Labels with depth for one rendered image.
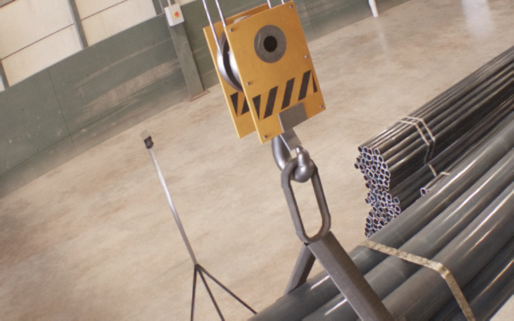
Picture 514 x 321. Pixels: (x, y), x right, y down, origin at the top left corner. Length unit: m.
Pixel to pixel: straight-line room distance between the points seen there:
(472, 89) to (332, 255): 3.04
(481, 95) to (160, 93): 6.68
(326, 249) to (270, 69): 0.53
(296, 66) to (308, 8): 10.34
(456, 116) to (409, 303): 2.69
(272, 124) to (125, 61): 8.55
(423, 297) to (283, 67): 0.80
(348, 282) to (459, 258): 0.42
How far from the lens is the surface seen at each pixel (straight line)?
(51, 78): 9.65
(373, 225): 4.47
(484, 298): 2.05
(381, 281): 1.98
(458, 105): 4.47
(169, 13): 10.01
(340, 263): 1.78
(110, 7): 10.13
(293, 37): 1.59
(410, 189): 4.12
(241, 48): 1.51
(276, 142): 1.68
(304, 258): 1.86
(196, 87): 10.41
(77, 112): 9.82
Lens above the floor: 2.58
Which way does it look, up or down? 20 degrees down
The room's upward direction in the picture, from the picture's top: 18 degrees counter-clockwise
